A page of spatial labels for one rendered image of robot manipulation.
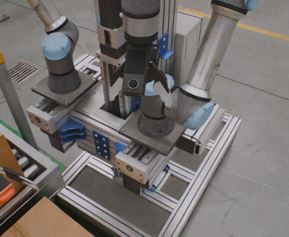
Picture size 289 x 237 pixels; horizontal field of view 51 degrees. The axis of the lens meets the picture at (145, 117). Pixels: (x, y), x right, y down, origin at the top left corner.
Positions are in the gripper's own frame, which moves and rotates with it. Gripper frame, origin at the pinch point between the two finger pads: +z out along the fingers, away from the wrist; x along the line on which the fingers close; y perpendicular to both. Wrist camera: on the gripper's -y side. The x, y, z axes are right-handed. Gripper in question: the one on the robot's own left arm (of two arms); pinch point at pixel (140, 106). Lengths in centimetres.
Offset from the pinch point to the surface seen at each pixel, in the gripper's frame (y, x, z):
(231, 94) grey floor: 179, -55, 142
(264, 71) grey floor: 222, -90, 142
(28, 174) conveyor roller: 29, 68, 89
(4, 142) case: 21, 65, 52
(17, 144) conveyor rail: 43, 80, 83
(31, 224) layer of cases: 2, 54, 88
